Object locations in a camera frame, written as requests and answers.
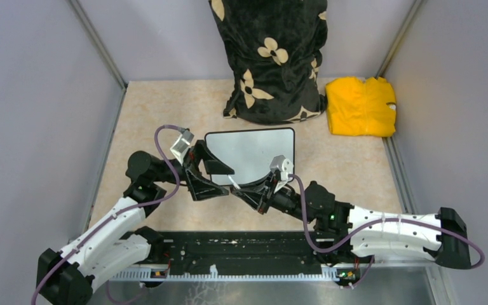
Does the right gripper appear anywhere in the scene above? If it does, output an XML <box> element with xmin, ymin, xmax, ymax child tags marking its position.
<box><xmin>233</xmin><ymin>171</ymin><xmax>315</xmax><ymax>224</ymax></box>

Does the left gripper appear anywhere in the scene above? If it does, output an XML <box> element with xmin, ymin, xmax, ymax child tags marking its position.
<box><xmin>152</xmin><ymin>139</ymin><xmax>234</xmax><ymax>200</ymax></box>

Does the white marker pen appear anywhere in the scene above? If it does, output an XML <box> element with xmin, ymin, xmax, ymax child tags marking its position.
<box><xmin>227</xmin><ymin>175</ymin><xmax>241</xmax><ymax>190</ymax></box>

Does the small whiteboard black frame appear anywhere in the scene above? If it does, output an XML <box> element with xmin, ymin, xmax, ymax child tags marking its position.
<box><xmin>205</xmin><ymin>127</ymin><xmax>295</xmax><ymax>186</ymax></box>

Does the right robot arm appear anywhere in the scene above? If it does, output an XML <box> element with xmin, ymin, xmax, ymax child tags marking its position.
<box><xmin>230</xmin><ymin>170</ymin><xmax>474</xmax><ymax>270</ymax></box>

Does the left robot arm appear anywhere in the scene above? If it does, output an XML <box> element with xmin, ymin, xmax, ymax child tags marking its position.
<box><xmin>31</xmin><ymin>140</ymin><xmax>234</xmax><ymax>304</ymax></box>

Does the folded yellow garment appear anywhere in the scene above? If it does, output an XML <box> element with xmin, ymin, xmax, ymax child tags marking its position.
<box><xmin>325</xmin><ymin>77</ymin><xmax>397</xmax><ymax>137</ymax></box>

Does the black floral blanket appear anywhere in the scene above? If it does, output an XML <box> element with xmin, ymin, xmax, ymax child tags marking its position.
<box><xmin>208</xmin><ymin>0</ymin><xmax>328</xmax><ymax>125</ymax></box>

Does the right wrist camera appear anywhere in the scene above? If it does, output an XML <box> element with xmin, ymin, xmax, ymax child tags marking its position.
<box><xmin>269</xmin><ymin>155</ymin><xmax>294</xmax><ymax>186</ymax></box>

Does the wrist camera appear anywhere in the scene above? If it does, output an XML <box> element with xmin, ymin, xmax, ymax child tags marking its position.
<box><xmin>269</xmin><ymin>155</ymin><xmax>294</xmax><ymax>186</ymax></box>
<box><xmin>170</xmin><ymin>129</ymin><xmax>194</xmax><ymax>165</ymax></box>

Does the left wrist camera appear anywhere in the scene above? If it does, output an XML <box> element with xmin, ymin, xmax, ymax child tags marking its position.
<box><xmin>170</xmin><ymin>129</ymin><xmax>194</xmax><ymax>165</ymax></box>

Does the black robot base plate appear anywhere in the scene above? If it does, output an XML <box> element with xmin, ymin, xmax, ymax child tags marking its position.
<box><xmin>113</xmin><ymin>227</ymin><xmax>419</xmax><ymax>289</ymax></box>

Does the aluminium rail frame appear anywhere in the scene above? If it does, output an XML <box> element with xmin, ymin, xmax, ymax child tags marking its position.
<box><xmin>67</xmin><ymin>235</ymin><xmax>445</xmax><ymax>283</ymax></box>

